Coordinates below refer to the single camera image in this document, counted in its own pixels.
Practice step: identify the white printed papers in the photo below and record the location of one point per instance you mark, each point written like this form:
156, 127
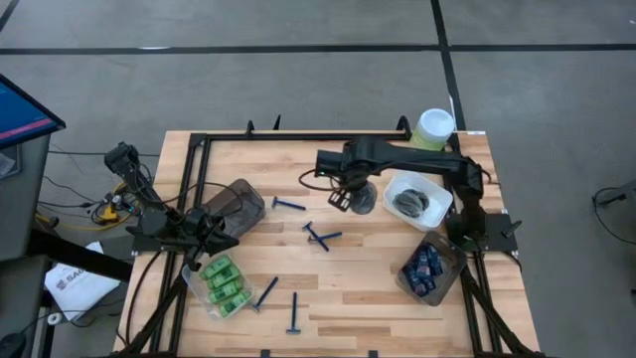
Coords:
74, 293

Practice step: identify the black frame bracket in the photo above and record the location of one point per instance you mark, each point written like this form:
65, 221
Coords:
276, 123
250, 128
403, 125

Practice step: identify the smoky translucent plastic container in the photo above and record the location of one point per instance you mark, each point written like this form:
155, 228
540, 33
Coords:
449, 256

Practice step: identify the small green bottle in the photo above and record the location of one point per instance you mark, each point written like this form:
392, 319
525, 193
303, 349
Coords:
226, 291
234, 303
216, 267
223, 277

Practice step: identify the large display monitor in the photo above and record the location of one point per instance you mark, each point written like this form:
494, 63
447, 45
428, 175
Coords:
22, 112

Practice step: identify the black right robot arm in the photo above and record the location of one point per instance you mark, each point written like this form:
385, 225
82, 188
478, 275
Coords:
412, 156

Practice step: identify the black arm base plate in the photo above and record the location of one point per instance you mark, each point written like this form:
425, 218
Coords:
141, 244
497, 238

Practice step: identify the dark blue shave butter tube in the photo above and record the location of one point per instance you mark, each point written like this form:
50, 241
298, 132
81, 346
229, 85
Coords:
423, 268
424, 289
434, 259
410, 276

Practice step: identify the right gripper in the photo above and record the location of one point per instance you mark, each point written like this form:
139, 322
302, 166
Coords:
354, 178

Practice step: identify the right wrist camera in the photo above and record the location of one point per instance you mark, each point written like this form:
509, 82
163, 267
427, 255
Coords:
340, 201

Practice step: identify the grey desk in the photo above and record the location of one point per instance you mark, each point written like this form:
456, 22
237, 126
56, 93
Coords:
20, 209

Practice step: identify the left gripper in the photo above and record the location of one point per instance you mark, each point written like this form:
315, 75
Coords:
199, 231

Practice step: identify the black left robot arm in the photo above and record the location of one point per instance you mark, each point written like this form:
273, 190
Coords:
134, 174

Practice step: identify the clear plastic container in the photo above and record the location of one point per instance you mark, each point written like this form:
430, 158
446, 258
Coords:
191, 277

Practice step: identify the round black scrub pad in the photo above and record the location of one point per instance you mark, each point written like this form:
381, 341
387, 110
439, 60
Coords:
404, 205
421, 199

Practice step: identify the white plastic bin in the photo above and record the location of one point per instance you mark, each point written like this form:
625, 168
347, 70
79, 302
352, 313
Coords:
437, 199

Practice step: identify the blue disposable razor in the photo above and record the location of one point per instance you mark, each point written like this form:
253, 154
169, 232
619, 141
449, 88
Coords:
266, 294
318, 238
294, 310
290, 204
330, 235

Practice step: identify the green disinfecting wipes canister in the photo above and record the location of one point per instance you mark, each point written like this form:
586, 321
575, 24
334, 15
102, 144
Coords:
433, 128

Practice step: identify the black aluminium table frame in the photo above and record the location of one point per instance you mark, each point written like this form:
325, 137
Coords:
298, 136

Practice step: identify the large oval scrub pad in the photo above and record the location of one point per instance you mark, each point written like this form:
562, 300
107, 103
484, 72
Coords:
366, 201

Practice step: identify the white tape roll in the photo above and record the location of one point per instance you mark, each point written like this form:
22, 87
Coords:
53, 318

